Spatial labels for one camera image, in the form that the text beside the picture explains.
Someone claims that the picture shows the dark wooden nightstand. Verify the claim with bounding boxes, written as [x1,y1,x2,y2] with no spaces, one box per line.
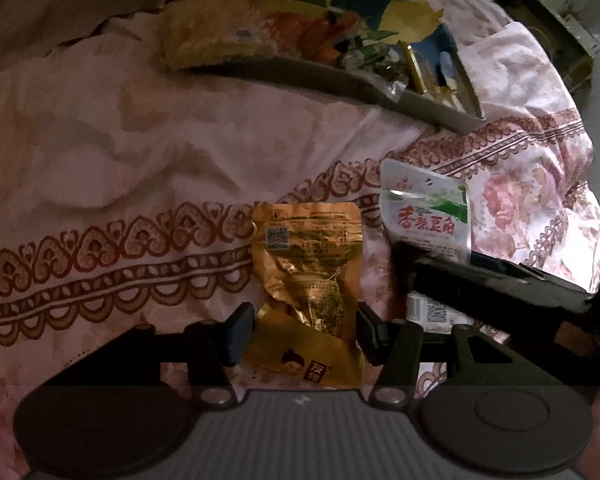
[487,0,597,92]

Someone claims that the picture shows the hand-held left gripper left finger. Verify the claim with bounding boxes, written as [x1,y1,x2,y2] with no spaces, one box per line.
[42,301,257,404]

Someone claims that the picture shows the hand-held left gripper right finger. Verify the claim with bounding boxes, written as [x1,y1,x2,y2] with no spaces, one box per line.
[354,301,567,407]

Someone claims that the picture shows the gold snack packet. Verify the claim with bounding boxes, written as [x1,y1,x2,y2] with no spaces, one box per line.
[250,201,365,348]

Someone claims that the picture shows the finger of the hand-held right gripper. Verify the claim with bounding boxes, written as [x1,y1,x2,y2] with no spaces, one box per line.
[471,253,589,302]
[393,241,592,345]

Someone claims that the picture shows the gold slim snack stick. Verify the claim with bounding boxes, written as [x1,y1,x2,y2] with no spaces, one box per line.
[404,41,428,95]

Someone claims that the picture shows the colourful printed storage box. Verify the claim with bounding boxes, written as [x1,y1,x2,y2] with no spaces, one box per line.
[199,0,487,135]

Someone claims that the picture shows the orange snack packet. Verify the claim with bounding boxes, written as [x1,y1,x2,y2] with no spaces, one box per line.
[297,9,368,58]

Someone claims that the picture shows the floral pink bedsheet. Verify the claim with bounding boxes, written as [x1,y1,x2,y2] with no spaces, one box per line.
[0,0,600,480]

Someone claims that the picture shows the white green snack packet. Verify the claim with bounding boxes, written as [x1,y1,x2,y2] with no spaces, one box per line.
[379,158,472,265]

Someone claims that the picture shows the white coded snack packet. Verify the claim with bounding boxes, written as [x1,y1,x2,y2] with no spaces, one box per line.
[406,294,473,335]

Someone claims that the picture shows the gold snack packet cartoon face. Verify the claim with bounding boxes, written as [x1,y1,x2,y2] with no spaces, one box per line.
[242,305,368,389]

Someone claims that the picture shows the shiny clear snack packet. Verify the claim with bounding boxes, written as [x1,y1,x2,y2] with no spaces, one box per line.
[342,40,408,88]

